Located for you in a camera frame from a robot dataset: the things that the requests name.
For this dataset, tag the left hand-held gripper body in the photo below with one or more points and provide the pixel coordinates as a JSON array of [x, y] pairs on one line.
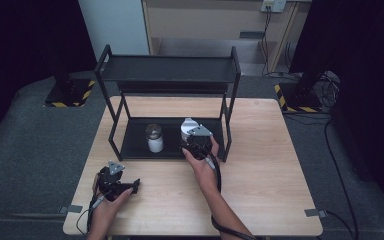
[[110, 183]]

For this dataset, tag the black stand with striped base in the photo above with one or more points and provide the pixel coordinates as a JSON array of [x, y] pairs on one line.
[[300, 96], [67, 90]]

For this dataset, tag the person's left hand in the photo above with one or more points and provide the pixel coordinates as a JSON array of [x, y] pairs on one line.
[[108, 211]]

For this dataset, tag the person's right hand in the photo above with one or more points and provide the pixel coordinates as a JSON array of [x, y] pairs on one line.
[[205, 173]]

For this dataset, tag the grey table bracket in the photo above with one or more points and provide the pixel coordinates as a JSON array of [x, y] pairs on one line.
[[70, 209], [315, 213]]

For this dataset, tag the black metal two-tier rack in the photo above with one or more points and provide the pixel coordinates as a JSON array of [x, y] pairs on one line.
[[171, 100]]

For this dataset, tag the white panel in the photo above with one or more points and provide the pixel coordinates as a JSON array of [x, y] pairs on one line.
[[113, 26]]

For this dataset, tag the glass jar with silver lid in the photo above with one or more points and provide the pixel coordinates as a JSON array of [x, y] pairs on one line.
[[155, 140]]

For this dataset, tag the white wall socket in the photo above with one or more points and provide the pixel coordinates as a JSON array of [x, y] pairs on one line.
[[273, 5]]

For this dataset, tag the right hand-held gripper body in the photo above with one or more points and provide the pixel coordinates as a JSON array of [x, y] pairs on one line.
[[198, 143]]

